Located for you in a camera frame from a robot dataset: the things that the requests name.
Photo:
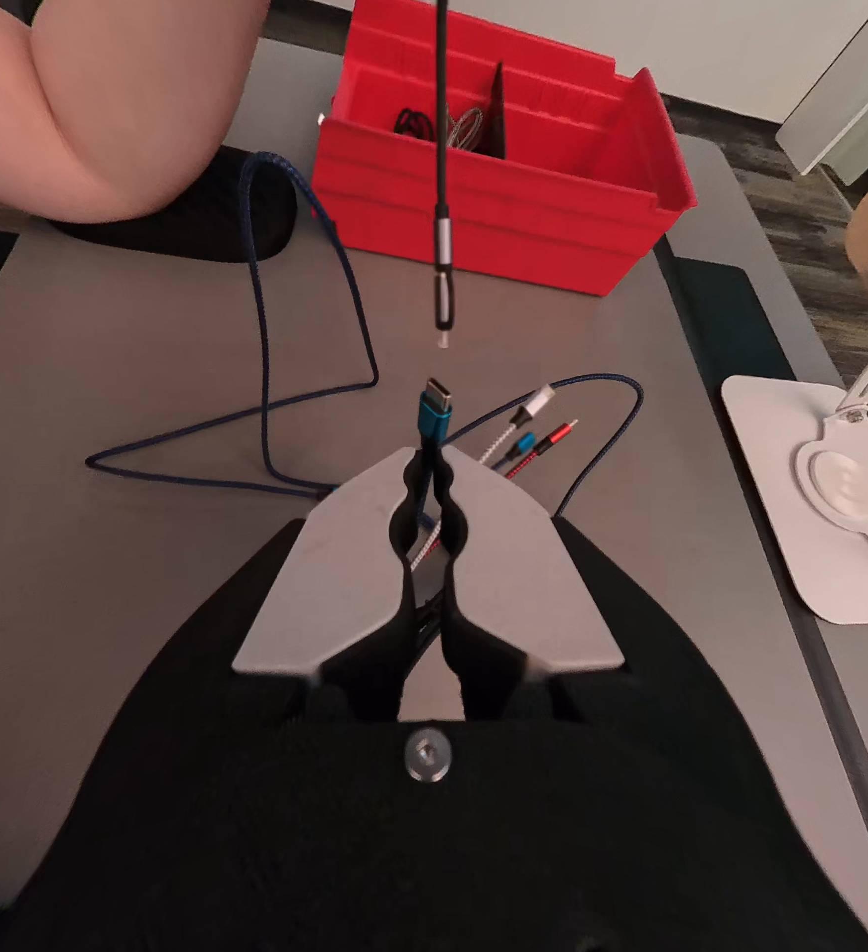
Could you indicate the person's left forearm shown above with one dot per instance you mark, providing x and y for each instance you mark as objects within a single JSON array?
[{"x": 69, "y": 97}]

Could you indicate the black wrist rest pad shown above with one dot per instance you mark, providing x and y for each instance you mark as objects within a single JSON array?
[{"x": 203, "y": 223}]

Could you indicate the white tablet stand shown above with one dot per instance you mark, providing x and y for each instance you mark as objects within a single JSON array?
[{"x": 776, "y": 483}]

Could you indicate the white cabinet panel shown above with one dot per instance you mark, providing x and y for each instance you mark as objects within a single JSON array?
[{"x": 850, "y": 97}]

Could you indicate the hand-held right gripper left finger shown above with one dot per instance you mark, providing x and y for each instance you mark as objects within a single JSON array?
[{"x": 330, "y": 580}]

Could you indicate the red plastic bin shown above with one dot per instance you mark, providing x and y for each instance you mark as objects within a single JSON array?
[{"x": 478, "y": 216}]

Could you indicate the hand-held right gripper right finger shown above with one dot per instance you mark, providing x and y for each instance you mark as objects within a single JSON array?
[{"x": 523, "y": 587}]

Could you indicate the dark desk mat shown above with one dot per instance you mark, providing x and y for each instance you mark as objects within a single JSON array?
[{"x": 717, "y": 327}]

